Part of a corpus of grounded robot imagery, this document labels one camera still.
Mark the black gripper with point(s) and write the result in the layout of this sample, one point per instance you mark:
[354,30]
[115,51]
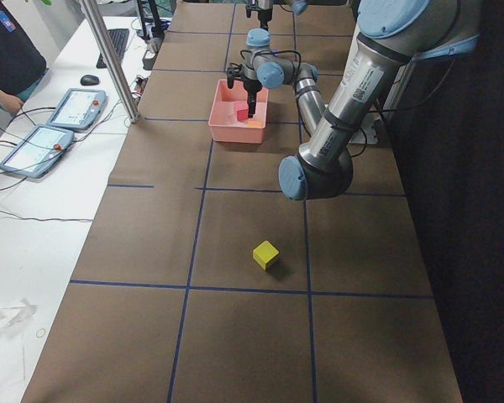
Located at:
[250,85]
[264,5]

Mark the red foam block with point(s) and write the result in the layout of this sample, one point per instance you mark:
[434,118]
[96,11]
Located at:
[241,114]

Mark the orange foam block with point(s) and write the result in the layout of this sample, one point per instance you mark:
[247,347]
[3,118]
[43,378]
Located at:
[255,123]

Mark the yellow foam block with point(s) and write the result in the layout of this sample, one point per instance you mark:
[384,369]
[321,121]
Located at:
[265,254]

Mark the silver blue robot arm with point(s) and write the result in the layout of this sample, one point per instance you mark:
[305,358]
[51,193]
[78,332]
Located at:
[390,35]
[296,7]

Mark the pink plastic bin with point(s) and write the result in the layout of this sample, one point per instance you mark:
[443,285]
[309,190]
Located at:
[222,123]

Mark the black keyboard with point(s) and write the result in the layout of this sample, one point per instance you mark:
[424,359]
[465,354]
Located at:
[119,39]

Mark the black computer mouse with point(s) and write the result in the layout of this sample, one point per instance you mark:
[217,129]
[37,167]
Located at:
[89,80]

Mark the upper blue teach pendant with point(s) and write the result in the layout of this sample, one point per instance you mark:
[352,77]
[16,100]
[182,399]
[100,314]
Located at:
[78,109]

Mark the blue teach pendant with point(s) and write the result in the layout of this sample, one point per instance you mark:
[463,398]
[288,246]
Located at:
[38,152]
[78,109]

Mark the lower blue teach pendant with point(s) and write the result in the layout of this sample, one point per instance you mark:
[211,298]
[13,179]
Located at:
[38,152]

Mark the person in dark shirt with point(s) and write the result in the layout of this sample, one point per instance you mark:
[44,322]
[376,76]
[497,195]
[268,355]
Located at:
[22,66]

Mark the crumpled clear plastic wrap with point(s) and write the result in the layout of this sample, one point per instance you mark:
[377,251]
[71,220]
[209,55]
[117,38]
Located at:
[19,313]

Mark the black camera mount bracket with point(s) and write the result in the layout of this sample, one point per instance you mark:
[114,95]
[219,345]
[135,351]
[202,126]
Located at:
[234,72]

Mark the white camera mast pillar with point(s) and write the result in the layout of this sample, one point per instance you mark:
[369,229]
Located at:
[367,133]

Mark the aluminium frame post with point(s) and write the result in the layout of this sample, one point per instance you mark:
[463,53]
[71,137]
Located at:
[100,32]

